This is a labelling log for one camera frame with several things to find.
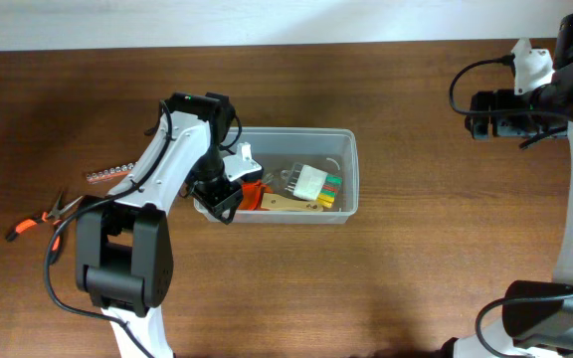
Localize red handled cutting pliers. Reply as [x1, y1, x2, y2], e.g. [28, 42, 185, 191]
[239, 173, 275, 211]

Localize orange scraper with wooden handle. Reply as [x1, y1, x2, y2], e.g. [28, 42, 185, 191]
[257, 193, 323, 212]

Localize clear box of coloured bits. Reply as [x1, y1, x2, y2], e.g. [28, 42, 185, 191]
[281, 162, 342, 209]

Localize clear plastic container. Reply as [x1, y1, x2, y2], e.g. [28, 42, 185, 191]
[226, 127, 359, 224]

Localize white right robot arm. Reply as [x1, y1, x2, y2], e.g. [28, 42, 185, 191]
[437, 13, 573, 358]

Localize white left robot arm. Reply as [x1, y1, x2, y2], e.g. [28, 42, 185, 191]
[76, 92, 244, 357]

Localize orange black long nose pliers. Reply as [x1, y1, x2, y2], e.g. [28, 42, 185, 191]
[5, 192, 83, 265]

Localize socket set on red rail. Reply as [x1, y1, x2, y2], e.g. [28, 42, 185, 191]
[85, 162, 136, 184]

